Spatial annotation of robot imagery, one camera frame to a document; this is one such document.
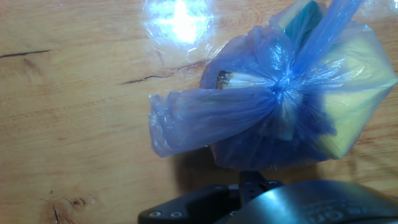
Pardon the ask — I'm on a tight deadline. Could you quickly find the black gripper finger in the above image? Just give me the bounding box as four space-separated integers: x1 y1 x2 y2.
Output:
138 170 284 224

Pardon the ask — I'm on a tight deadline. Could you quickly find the blue translucent plastic bag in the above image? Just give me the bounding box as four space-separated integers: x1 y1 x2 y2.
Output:
148 0 398 172

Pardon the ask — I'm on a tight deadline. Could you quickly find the white object with brown end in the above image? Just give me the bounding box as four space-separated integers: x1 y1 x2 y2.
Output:
216 70 277 91

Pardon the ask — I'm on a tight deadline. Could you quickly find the yellow foam block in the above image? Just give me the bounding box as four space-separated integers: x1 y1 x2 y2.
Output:
315 32 398 160

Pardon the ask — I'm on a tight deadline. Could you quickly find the teal and yellow sponge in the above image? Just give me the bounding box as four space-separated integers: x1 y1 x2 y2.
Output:
269 0 325 47

